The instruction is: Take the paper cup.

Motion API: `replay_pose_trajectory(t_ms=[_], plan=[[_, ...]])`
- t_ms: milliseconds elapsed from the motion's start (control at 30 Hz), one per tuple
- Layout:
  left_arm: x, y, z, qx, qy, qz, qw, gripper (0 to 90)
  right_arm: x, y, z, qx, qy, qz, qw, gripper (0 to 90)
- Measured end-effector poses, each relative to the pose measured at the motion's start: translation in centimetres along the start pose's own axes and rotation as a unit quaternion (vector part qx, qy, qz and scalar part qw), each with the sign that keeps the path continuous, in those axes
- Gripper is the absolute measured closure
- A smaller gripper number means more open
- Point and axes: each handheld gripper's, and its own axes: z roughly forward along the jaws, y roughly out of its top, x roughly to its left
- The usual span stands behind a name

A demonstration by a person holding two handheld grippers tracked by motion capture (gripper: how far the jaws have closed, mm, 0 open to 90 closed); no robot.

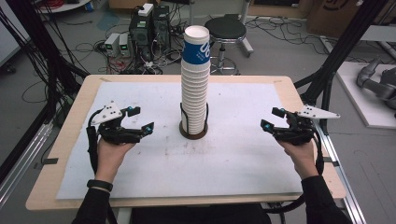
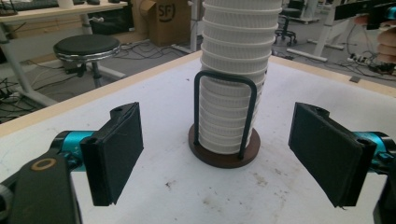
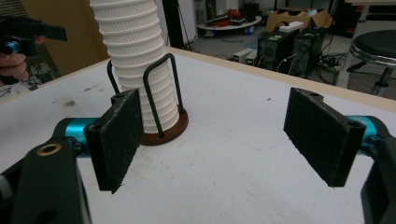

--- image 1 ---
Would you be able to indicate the black tape strip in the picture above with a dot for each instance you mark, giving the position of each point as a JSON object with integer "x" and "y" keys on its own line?
{"x": 49, "y": 161}
{"x": 332, "y": 161}

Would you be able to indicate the person's right hand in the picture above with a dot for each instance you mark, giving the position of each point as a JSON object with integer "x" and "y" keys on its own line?
{"x": 303, "y": 158}

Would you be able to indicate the white box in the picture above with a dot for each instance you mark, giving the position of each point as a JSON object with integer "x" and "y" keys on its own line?
{"x": 145, "y": 9}

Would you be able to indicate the black wristband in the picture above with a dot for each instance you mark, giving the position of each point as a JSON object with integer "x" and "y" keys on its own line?
{"x": 99, "y": 185}

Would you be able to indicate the aluminium rail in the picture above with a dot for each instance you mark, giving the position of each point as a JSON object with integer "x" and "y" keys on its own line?
{"x": 348, "y": 193}
{"x": 21, "y": 168}

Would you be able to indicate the black round stool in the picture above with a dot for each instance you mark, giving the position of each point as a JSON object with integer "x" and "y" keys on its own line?
{"x": 225, "y": 28}

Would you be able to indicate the person's left hand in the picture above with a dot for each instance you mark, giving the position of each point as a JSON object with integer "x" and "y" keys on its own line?
{"x": 109, "y": 158}

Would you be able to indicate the grey power supply unit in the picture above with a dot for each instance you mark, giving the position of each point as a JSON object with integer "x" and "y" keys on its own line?
{"x": 124, "y": 45}
{"x": 111, "y": 43}

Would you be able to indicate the stack of paper cups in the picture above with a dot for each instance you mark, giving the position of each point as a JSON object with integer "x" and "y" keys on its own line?
{"x": 195, "y": 81}

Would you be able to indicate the white foam mat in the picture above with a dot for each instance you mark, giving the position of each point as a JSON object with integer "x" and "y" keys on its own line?
{"x": 218, "y": 161}

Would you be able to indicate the white platform board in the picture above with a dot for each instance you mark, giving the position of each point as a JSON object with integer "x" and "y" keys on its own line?
{"x": 358, "y": 99}

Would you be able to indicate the black computer tower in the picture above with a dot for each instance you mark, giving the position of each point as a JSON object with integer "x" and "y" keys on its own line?
{"x": 161, "y": 28}
{"x": 140, "y": 37}

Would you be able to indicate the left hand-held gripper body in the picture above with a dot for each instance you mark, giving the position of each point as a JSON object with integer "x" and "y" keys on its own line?
{"x": 107, "y": 116}

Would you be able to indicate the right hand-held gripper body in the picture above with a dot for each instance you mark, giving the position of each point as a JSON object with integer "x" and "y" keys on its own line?
{"x": 299, "y": 130}

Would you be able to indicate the cardboard box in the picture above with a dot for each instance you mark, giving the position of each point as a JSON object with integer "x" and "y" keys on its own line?
{"x": 339, "y": 18}

